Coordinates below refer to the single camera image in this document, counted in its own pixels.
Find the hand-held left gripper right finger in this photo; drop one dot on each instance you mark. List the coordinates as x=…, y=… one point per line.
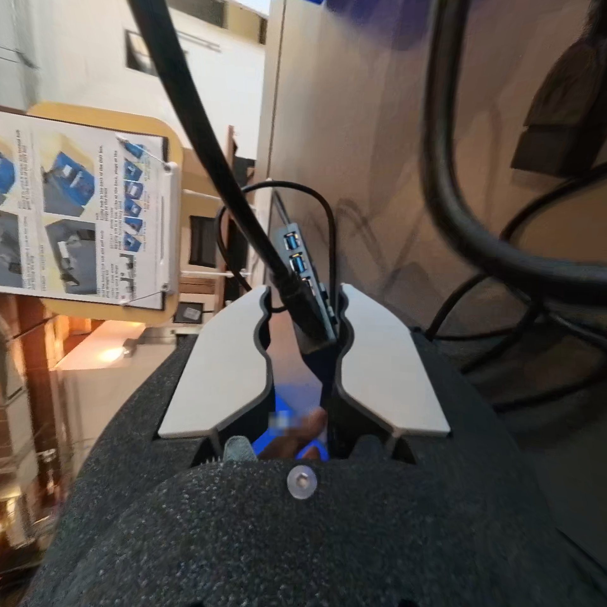
x=394, y=379

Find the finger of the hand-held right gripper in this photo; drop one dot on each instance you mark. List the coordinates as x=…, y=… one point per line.
x=564, y=114

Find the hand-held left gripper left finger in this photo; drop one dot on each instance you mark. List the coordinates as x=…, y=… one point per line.
x=213, y=379

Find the black usb hub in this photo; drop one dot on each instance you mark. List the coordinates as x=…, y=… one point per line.
x=296, y=248

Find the printed paper sheet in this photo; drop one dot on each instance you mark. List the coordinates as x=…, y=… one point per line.
x=85, y=209

